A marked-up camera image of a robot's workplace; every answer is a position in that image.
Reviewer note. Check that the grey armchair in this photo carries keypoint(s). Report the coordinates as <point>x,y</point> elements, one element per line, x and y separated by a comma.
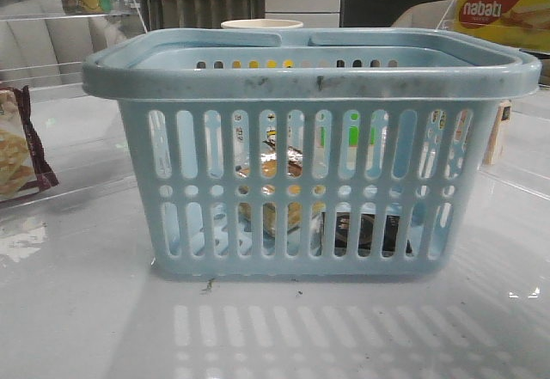
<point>425,15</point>

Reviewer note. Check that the right clear acrylic shelf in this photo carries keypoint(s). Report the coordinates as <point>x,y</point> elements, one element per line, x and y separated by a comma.
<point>524,162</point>

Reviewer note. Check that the packaged bread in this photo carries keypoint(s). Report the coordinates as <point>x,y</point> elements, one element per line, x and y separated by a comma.
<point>296,212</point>

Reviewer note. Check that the beige tissue pack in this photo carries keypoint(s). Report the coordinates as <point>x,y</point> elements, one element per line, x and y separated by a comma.
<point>495,144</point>

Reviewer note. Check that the brown cracker snack packet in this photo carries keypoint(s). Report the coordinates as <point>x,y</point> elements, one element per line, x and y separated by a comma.
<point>24,169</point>

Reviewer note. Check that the clear acrylic display shelf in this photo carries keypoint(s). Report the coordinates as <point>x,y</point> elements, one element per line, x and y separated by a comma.
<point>43,48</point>

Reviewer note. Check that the light blue plastic basket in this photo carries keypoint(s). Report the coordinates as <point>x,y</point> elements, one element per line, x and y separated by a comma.
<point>393,121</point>

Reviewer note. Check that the yellow nabati wafer box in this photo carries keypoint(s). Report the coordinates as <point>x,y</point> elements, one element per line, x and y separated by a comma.
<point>519,23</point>

